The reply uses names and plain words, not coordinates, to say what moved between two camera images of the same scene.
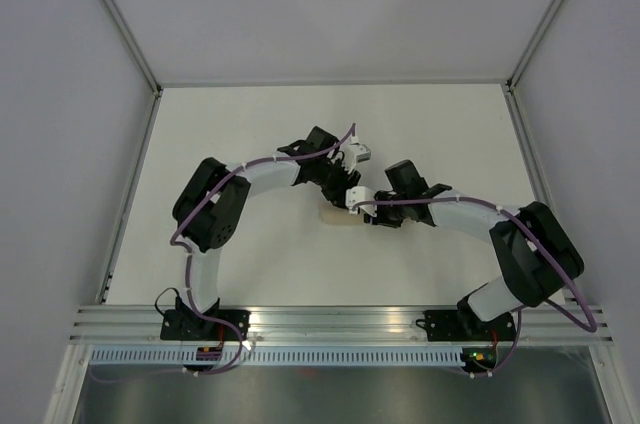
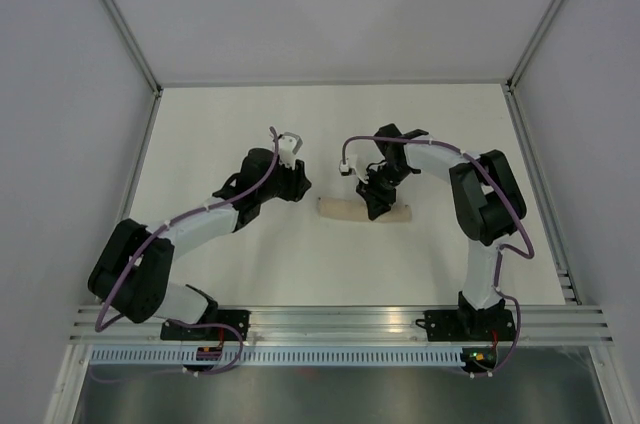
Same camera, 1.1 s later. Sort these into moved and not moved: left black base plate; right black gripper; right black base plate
Moved: right black gripper
Not moved: left black base plate; right black base plate
